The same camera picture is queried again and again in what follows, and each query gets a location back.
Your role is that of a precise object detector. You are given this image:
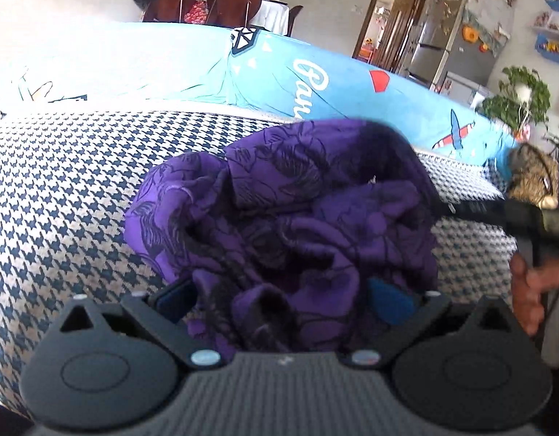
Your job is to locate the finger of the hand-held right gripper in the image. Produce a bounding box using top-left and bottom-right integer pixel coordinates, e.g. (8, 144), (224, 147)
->
(425, 197), (509, 231)

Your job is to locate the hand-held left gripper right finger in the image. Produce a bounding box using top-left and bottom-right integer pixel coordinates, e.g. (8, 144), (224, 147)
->
(349, 275), (520, 368)

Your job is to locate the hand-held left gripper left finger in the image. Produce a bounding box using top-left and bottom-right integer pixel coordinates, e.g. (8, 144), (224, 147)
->
(57, 277), (226, 370)

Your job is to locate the purple floral garment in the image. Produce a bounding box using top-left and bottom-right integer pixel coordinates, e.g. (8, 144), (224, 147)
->
(124, 118), (440, 360)

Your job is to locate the person's right hand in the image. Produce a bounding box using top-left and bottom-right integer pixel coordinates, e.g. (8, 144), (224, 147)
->
(510, 252), (559, 338)

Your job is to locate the leopard print cushion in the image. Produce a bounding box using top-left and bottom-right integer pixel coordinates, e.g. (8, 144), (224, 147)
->
(506, 143), (559, 210)

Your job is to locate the small white appliance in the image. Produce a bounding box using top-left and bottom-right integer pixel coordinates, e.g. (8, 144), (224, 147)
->
(443, 71), (494, 106)

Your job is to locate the green potted plant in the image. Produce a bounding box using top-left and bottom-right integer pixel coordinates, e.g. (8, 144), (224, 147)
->
(481, 66), (552, 133)

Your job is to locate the houndstooth sofa seat cover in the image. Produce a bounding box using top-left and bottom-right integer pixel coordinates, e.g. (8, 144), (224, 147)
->
(0, 102), (534, 415)

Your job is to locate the grey refrigerator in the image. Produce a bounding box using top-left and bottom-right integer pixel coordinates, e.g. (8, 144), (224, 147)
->
(406, 0), (516, 97)

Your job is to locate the blue script-print backrest cushion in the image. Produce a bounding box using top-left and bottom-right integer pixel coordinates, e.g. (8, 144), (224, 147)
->
(225, 27), (522, 168)

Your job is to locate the brown wooden door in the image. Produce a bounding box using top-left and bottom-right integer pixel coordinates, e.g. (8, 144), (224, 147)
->
(352, 0), (428, 74)

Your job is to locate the dark chair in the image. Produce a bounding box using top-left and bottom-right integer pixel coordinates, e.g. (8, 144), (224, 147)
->
(286, 5), (304, 38)

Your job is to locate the white tablecloth table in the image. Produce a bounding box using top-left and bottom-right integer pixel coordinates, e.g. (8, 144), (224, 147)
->
(252, 0), (290, 36)

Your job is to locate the red floral cloth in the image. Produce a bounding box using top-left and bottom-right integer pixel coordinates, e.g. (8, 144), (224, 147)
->
(184, 0), (210, 25)

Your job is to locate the brown wooden chair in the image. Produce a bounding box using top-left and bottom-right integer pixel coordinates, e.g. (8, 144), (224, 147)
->
(206, 0), (264, 29)
(143, 0), (198, 24)

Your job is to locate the blue wall shelf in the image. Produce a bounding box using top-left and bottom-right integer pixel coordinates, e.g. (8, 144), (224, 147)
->
(531, 0), (559, 61)

